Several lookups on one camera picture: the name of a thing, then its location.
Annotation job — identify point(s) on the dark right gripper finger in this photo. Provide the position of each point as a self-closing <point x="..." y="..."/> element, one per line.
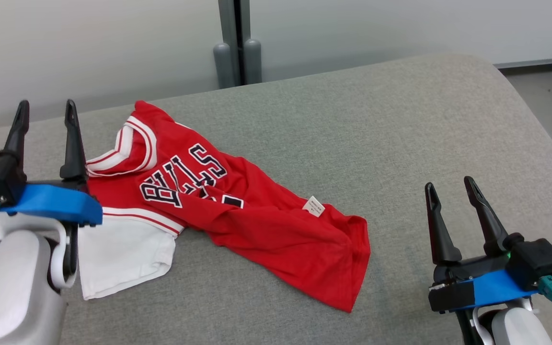
<point x="489" y="225"/>
<point x="441" y="230"/>

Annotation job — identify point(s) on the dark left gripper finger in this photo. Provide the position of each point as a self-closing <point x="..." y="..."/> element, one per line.
<point x="17" y="132"/>
<point x="74" y="148"/>

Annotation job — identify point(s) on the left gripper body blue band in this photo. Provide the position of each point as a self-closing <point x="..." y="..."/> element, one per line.
<point x="51" y="203"/>

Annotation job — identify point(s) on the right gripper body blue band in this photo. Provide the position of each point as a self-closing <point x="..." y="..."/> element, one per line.
<point x="491" y="287"/>

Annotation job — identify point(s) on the red Bulls jersey white sleeves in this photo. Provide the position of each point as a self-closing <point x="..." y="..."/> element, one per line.
<point x="266" y="235"/>

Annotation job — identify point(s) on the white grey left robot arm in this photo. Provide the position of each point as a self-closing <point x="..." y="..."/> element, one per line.
<point x="12" y="287"/>

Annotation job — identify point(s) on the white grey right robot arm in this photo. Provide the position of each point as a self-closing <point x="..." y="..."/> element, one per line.
<point x="515" y="330"/>

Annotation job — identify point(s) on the grey cylinder cap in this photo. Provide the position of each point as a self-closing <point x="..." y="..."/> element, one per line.
<point x="253" y="62"/>
<point x="223" y="67"/>

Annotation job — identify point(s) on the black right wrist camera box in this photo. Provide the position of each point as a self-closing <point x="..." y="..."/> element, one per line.
<point x="542" y="261"/>

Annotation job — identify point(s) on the grey metal frame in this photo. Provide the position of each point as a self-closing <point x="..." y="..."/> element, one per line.
<point x="534" y="62"/>

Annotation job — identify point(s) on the grey partition post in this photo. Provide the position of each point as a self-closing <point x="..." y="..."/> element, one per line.
<point x="228" y="24"/>

